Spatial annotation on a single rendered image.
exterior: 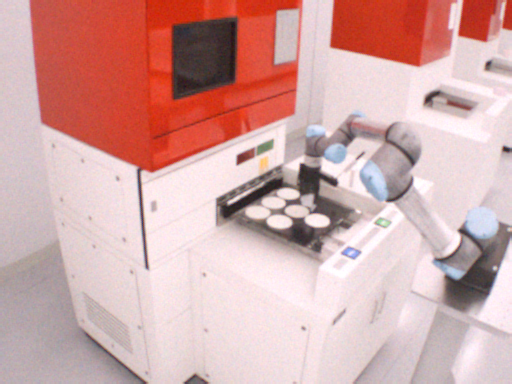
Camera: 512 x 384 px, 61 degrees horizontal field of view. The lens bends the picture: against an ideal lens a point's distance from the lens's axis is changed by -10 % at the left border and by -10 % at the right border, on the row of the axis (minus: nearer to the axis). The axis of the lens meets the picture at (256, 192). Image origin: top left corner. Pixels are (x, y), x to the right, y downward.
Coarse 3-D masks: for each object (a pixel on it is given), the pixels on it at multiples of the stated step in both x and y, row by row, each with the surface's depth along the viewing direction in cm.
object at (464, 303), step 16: (432, 256) 185; (416, 272) 176; (432, 272) 176; (416, 288) 167; (432, 288) 167; (448, 288) 167; (464, 288) 167; (496, 288) 167; (448, 304) 159; (464, 304) 159; (480, 304) 159; (496, 304) 158; (464, 320) 156; (480, 320) 151; (496, 320) 151
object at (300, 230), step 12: (276, 192) 212; (252, 204) 201; (288, 204) 202; (300, 204) 203; (324, 204) 204; (336, 204) 204; (288, 216) 194; (336, 216) 195; (276, 228) 185; (288, 228) 186; (300, 228) 186; (312, 228) 187; (324, 228) 187; (300, 240) 179; (312, 240) 179
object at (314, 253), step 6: (240, 222) 201; (246, 222) 199; (252, 228) 198; (258, 228) 196; (264, 234) 195; (270, 234) 193; (276, 240) 192; (282, 240) 190; (288, 246) 189; (294, 246) 187; (306, 252) 184; (312, 252) 182; (318, 252) 181; (318, 258) 181
